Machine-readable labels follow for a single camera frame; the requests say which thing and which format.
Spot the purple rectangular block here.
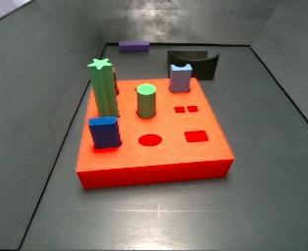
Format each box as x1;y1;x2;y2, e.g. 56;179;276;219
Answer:
119;40;151;52

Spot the red foam peg board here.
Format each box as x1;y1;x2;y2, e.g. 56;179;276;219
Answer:
76;78;234;189

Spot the black curved fixture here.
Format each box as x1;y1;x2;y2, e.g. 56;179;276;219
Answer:
167;51;219;80

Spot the green cylinder peg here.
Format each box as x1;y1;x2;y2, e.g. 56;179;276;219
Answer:
138;83;155;119

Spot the dark blue rounded peg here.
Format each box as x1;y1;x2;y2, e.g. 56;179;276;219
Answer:
90;117;122;149

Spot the light blue notched peg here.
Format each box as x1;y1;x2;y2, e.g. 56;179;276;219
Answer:
170;64;193;93

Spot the green star-shaped peg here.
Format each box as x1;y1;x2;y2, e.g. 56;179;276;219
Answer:
88;59;119;117

